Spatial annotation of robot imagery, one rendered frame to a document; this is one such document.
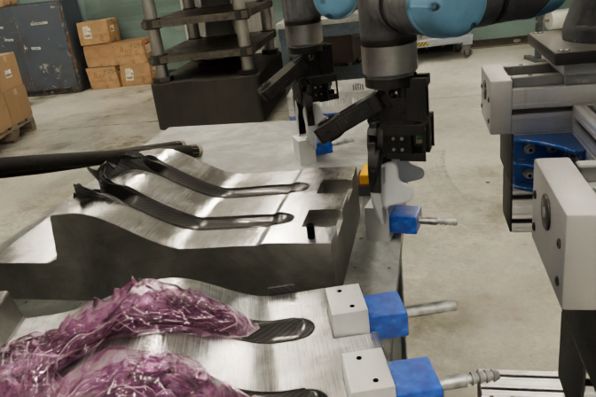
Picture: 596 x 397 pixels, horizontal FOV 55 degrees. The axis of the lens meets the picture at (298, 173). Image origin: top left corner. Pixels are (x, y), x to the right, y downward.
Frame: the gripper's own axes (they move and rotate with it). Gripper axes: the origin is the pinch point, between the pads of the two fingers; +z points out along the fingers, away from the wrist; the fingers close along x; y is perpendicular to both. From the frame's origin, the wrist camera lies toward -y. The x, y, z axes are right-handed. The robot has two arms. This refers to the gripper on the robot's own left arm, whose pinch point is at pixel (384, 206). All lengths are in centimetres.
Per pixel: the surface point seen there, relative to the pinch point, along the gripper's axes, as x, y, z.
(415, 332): 82, -15, 85
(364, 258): -8.0, -1.1, 4.6
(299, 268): -21.1, -5.3, -0.8
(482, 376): -35.5, 17.4, -1.3
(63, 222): -26.5, -36.0, -7.4
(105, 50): 488, -476, 39
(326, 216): -11.3, -4.9, -3.3
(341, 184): -0.6, -6.3, -3.5
